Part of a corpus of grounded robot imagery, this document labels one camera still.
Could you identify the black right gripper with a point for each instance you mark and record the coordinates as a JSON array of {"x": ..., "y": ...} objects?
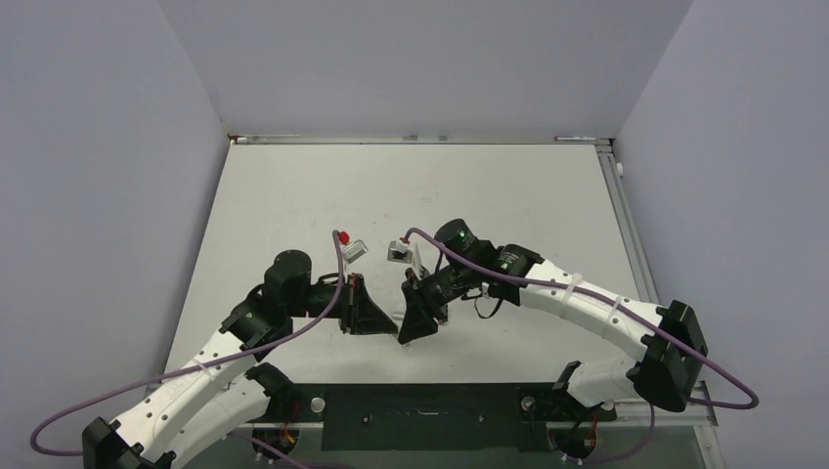
[{"x": 419, "y": 317}]

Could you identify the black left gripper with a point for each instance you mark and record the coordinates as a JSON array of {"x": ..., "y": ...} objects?
[{"x": 360, "y": 315}]

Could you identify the white remote control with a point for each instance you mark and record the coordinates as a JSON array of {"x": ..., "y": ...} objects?
[{"x": 405, "y": 333}]

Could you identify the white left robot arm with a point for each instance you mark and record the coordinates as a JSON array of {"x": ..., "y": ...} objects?
[{"x": 228, "y": 382}]

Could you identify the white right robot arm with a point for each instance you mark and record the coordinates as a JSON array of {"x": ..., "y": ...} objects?
[{"x": 662, "y": 345}]

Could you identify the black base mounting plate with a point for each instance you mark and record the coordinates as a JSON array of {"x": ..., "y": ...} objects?
[{"x": 524, "y": 416}]

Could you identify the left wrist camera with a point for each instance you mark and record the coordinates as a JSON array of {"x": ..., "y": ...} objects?
[{"x": 351, "y": 248}]

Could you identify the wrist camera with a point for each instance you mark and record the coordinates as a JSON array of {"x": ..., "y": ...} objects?
[
  {"x": 404, "y": 252},
  {"x": 351, "y": 248}
]

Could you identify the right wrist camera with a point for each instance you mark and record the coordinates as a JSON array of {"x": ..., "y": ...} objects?
[{"x": 404, "y": 252}]

